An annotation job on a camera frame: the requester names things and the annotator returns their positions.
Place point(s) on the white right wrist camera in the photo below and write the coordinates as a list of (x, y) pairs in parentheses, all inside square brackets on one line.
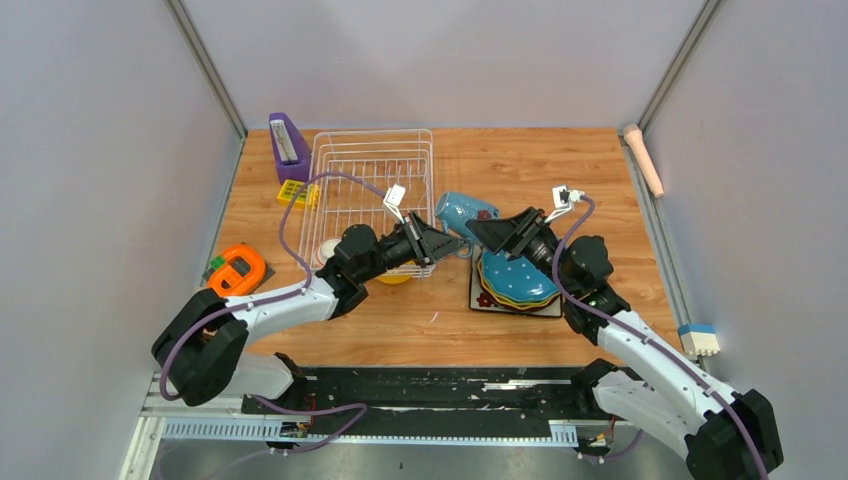
[(564, 200)]

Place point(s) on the white orange patterned bowl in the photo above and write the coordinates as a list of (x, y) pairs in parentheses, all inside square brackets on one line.
[(323, 252)]

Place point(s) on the yellow green toy block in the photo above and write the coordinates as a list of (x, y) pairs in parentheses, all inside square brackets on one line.
[(307, 198)]

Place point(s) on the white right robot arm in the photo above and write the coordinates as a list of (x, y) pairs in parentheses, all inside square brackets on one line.
[(718, 431)]

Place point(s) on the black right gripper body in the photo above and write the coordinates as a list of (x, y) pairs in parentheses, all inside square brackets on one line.
[(536, 246)]

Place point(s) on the green polka dot plate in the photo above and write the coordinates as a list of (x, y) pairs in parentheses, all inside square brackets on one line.
[(507, 303)]

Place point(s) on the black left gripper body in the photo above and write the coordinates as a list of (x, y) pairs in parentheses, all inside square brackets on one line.
[(400, 247)]

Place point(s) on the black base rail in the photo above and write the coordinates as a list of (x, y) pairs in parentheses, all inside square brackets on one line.
[(535, 407)]

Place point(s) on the blue polka dot plate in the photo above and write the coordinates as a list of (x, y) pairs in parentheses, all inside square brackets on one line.
[(516, 279)]

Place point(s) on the beige cylinder handle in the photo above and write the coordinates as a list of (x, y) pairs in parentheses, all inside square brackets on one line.
[(634, 138)]

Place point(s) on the white blue toy block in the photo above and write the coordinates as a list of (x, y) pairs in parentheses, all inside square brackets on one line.
[(698, 340)]

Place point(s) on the yellow polka dot plate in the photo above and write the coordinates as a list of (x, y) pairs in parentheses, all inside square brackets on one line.
[(488, 298)]

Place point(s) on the purple metronome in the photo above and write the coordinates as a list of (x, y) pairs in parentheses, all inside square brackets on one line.
[(292, 154)]

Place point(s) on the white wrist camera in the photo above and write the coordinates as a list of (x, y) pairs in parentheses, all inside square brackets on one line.
[(392, 200), (564, 200)]

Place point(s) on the square floral plate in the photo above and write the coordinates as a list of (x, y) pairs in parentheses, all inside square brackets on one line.
[(552, 311)]

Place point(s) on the teal floral mug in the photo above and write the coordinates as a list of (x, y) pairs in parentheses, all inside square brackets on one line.
[(454, 209)]

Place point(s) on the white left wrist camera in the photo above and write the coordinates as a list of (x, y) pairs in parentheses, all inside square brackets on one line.
[(392, 200)]

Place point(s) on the yellow ribbed bowl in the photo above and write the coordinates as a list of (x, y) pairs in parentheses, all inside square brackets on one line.
[(399, 275)]

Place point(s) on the white wire dish rack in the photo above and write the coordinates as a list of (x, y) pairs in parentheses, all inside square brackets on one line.
[(358, 160)]

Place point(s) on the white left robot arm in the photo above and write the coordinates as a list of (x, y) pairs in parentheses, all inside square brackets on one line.
[(202, 351)]

